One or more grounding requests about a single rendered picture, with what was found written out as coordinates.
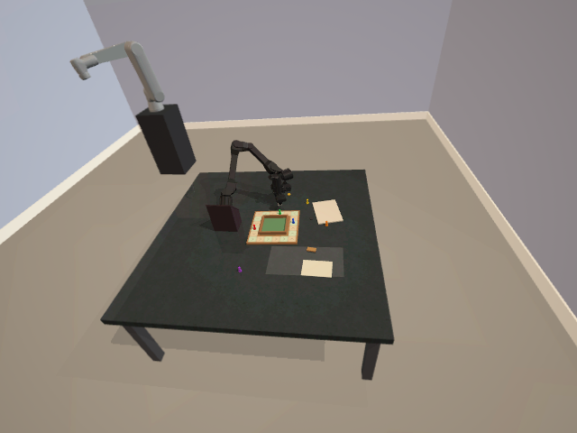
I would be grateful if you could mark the cream flat rectangular board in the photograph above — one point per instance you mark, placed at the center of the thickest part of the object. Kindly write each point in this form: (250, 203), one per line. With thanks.
(327, 211)

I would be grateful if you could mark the cream flat rectangular card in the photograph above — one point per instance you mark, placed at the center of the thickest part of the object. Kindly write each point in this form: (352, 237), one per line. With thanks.
(317, 268)

